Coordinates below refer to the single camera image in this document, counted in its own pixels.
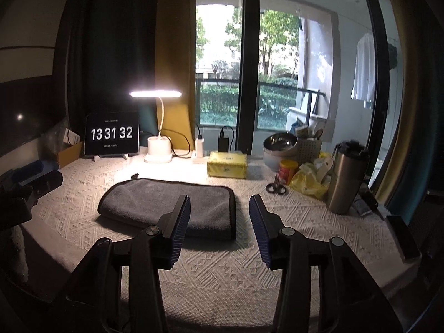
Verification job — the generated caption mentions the white hanging shirt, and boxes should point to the white hanging shirt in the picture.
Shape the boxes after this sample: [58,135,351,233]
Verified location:
[350,33,377,109]

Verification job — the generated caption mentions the black scissors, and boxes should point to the black scissors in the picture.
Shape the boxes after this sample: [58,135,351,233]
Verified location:
[266,174,288,195]

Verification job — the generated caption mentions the yellow tissue pack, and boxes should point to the yellow tissue pack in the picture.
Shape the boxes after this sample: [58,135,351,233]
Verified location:
[207,151,248,179]

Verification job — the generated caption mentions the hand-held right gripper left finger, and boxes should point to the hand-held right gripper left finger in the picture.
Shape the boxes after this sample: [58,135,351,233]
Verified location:
[65,195,191,333]

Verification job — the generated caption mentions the grey perforated basket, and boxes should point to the grey perforated basket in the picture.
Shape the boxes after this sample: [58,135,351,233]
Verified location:
[296,138,322,166]

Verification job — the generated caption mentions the white textured table cloth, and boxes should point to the white textured table cloth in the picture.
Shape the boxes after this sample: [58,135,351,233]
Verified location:
[21,147,422,325]

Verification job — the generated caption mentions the tablet clock display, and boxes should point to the tablet clock display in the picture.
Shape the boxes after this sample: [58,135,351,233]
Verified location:
[84,111,140,156]

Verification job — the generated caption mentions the cardboard box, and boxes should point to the cardboard box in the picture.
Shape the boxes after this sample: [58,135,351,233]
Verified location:
[56,141,84,169]

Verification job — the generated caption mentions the yellow curtain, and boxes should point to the yellow curtain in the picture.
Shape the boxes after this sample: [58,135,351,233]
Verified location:
[154,0,197,150]

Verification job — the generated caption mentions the white plastic container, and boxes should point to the white plastic container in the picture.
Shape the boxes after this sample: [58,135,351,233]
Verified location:
[264,149,299,173]

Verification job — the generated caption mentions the grey towel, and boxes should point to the grey towel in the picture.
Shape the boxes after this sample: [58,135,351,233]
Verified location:
[97,174,237,241]

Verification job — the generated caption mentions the yellow plastic bag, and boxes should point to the yellow plastic bag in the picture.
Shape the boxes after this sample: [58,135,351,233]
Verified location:
[289,152,334,200]

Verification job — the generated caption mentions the dark curtain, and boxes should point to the dark curtain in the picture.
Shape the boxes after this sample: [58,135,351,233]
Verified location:
[64,0,160,143]

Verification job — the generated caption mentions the red and yellow can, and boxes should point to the red and yellow can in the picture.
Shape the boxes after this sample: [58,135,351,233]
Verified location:
[279,160,299,186]

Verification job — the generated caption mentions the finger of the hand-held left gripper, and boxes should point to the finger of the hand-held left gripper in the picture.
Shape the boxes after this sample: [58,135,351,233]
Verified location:
[13,160,64,196]

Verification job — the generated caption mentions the stainless steel tumbler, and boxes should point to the stainless steel tumbler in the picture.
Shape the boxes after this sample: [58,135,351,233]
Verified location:
[327,140,370,215]

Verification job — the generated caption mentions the stainless steel bowl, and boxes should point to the stainless steel bowl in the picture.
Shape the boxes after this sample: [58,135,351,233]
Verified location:
[263,133,299,160]

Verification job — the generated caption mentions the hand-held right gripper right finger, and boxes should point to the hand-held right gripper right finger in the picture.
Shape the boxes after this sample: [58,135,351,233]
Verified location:
[249,194,405,333]

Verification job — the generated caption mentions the white desk lamp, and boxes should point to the white desk lamp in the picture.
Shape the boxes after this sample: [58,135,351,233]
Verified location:
[129,89,183,163]

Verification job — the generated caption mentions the white charger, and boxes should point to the white charger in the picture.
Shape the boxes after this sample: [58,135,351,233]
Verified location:
[192,138,205,163]

